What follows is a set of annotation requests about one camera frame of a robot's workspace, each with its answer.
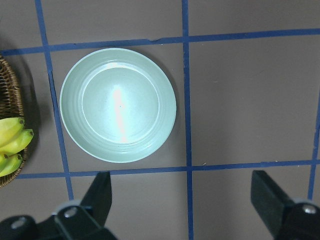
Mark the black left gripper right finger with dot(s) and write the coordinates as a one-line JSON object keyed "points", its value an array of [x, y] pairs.
{"points": [[285, 218]]}

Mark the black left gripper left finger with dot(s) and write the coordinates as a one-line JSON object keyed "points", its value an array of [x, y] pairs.
{"points": [[86, 220]]}

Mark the light green round plate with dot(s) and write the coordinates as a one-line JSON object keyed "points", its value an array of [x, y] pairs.
{"points": [[117, 105]]}

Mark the yellow banana bunch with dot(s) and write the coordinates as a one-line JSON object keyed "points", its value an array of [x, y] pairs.
{"points": [[13, 139]]}

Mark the brown wicker basket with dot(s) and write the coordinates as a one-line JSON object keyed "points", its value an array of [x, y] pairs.
{"points": [[11, 105]]}

